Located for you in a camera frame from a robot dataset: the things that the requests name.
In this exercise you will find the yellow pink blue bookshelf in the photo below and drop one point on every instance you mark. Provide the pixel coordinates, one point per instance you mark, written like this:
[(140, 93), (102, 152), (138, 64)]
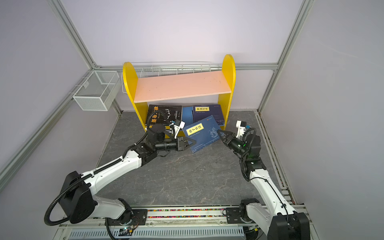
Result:
[(141, 91)]

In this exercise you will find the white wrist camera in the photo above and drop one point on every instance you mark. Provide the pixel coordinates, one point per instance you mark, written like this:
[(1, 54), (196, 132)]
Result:
[(241, 126), (176, 126)]

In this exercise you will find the white wire rack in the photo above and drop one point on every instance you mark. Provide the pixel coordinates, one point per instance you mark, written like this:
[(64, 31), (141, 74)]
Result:
[(158, 69)]

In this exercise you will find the white vented cable duct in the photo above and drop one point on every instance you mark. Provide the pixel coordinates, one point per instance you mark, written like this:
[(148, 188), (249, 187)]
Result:
[(192, 233)]

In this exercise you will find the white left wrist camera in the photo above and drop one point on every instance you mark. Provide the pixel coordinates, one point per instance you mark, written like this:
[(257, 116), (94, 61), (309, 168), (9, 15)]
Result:
[(176, 126)]

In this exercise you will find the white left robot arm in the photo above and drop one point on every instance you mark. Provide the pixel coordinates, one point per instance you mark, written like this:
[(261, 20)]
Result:
[(78, 198)]

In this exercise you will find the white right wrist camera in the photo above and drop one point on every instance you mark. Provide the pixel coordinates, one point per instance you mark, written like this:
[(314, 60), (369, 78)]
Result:
[(241, 126)]

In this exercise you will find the white mesh basket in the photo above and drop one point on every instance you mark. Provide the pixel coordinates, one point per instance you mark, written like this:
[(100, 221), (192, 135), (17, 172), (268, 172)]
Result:
[(98, 91)]

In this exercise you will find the black book yellow title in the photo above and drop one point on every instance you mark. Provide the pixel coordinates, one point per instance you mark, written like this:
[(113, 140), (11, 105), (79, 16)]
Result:
[(160, 114)]

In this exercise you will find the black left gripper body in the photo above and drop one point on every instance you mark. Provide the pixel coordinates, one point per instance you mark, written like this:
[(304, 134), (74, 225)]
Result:
[(170, 145)]

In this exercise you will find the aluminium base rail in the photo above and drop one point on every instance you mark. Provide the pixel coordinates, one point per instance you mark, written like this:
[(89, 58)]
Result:
[(217, 214)]

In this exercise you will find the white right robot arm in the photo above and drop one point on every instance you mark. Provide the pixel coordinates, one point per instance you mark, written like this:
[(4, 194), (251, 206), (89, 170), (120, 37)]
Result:
[(278, 220)]

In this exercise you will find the navy book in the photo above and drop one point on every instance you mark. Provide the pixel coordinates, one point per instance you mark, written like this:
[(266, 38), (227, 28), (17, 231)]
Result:
[(203, 132), (202, 112)]

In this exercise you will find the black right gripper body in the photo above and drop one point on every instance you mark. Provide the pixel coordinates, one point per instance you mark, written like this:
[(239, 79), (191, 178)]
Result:
[(238, 146)]

